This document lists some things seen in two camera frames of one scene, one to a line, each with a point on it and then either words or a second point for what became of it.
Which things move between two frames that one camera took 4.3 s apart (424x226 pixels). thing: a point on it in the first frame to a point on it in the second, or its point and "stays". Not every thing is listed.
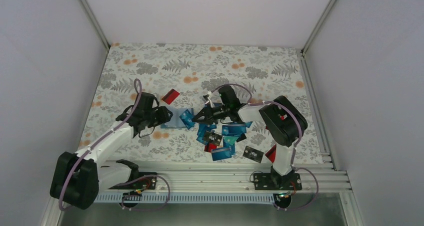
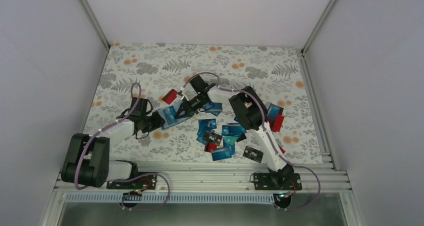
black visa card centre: x=211 y=137 stays
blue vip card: x=187 y=118 to x=169 y=113
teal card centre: x=230 y=140 stays
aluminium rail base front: x=236 y=177 stays
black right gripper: x=209 y=117 to x=187 y=108
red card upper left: x=170 y=97 stays
